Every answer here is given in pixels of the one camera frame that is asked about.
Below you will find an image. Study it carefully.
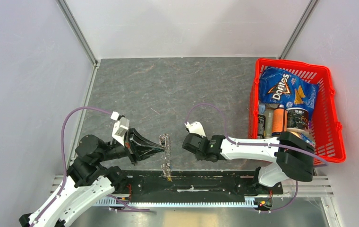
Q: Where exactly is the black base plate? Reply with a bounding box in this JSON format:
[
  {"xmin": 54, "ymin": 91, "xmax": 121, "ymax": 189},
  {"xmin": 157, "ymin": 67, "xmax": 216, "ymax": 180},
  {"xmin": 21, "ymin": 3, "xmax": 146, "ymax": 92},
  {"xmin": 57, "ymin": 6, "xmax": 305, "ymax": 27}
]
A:
[{"xmin": 113, "ymin": 170, "xmax": 283, "ymax": 203}]

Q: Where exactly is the purple cable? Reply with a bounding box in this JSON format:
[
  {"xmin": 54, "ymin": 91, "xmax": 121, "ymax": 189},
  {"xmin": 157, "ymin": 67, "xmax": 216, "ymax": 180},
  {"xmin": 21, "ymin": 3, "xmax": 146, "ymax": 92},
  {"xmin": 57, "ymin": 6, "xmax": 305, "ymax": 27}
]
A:
[
  {"xmin": 185, "ymin": 103, "xmax": 329, "ymax": 168},
  {"xmin": 27, "ymin": 106, "xmax": 114, "ymax": 227}
]

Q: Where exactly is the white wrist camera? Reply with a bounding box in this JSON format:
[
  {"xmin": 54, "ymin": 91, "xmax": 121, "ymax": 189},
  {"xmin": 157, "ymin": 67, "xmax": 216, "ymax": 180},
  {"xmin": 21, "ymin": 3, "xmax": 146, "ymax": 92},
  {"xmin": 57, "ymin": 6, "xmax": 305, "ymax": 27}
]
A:
[
  {"xmin": 111, "ymin": 111, "xmax": 129, "ymax": 146},
  {"xmin": 185, "ymin": 121, "xmax": 206, "ymax": 137}
]

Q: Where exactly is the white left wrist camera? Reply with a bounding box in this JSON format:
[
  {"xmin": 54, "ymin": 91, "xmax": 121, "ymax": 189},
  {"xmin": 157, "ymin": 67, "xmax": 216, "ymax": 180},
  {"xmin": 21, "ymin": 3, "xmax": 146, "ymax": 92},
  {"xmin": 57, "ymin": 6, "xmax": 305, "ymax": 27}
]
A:
[{"xmin": 111, "ymin": 111, "xmax": 129, "ymax": 146}]

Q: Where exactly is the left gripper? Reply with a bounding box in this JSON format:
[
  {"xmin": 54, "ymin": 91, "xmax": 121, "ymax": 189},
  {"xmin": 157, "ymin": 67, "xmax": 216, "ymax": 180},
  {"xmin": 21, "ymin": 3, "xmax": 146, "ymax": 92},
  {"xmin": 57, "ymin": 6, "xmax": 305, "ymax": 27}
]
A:
[{"xmin": 96, "ymin": 125, "xmax": 166, "ymax": 165}]

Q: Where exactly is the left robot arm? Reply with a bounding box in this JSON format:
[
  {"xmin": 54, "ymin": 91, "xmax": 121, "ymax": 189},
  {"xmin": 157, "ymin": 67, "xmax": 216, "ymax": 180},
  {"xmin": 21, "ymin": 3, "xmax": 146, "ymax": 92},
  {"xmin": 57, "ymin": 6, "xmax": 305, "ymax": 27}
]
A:
[{"xmin": 19, "ymin": 128, "xmax": 166, "ymax": 227}]

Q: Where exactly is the blue Doritos chip bag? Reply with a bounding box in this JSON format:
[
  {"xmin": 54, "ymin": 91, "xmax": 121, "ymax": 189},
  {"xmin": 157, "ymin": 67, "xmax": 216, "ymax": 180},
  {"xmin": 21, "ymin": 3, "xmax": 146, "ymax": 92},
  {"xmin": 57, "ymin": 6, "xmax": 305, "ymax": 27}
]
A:
[{"xmin": 258, "ymin": 67, "xmax": 319, "ymax": 116}]

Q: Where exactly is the black can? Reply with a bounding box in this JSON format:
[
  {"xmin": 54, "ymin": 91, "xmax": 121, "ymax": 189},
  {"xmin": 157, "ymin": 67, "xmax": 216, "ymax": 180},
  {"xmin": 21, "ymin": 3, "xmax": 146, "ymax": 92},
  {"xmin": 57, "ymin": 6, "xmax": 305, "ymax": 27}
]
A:
[{"xmin": 287, "ymin": 107, "xmax": 309, "ymax": 131}]

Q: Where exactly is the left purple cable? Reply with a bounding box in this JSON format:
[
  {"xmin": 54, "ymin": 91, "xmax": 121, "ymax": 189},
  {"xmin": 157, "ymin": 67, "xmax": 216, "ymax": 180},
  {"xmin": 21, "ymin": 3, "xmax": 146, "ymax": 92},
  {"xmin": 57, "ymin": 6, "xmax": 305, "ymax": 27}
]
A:
[{"xmin": 27, "ymin": 106, "xmax": 114, "ymax": 227}]

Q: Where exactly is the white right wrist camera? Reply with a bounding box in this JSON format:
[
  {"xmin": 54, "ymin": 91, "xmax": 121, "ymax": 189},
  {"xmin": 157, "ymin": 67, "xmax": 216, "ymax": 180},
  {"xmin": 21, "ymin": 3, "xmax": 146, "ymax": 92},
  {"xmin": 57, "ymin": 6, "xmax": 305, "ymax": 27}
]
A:
[{"xmin": 185, "ymin": 121, "xmax": 206, "ymax": 137}]

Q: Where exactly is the orange bottle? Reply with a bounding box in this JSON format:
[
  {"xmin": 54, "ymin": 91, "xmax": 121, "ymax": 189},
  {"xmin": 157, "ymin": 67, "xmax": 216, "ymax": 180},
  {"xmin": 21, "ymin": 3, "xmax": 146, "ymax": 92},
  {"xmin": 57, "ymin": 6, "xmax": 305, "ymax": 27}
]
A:
[{"xmin": 271, "ymin": 105, "xmax": 287, "ymax": 137}]

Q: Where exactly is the yellow sponge ball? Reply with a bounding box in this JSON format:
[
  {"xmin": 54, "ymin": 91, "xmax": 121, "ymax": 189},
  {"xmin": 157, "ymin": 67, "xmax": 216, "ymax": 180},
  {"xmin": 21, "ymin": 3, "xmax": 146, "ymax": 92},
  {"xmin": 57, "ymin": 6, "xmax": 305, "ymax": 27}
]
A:
[{"xmin": 290, "ymin": 131, "xmax": 304, "ymax": 140}]

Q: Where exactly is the red plastic basket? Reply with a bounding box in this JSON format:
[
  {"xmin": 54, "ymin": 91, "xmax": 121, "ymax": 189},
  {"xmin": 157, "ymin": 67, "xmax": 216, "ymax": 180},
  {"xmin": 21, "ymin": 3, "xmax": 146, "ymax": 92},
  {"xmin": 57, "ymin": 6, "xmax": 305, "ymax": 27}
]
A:
[{"xmin": 248, "ymin": 58, "xmax": 346, "ymax": 163}]

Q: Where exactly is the dark small bottle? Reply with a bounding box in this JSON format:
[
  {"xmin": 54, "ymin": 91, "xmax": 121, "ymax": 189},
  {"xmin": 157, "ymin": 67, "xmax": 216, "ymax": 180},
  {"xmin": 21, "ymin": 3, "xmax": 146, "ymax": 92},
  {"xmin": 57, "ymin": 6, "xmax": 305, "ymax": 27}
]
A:
[{"xmin": 257, "ymin": 114, "xmax": 266, "ymax": 139}]

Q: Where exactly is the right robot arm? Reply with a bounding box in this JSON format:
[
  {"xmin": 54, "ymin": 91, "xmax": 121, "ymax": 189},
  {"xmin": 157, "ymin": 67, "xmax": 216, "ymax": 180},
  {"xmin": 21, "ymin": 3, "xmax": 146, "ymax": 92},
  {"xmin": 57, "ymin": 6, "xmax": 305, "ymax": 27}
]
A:
[{"xmin": 182, "ymin": 132, "xmax": 314, "ymax": 193}]

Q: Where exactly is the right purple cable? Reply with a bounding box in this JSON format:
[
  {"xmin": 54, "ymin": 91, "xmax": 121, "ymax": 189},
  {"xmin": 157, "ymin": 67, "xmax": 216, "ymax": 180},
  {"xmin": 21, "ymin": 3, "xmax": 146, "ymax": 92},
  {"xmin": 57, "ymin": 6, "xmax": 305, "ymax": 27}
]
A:
[{"xmin": 185, "ymin": 103, "xmax": 329, "ymax": 168}]

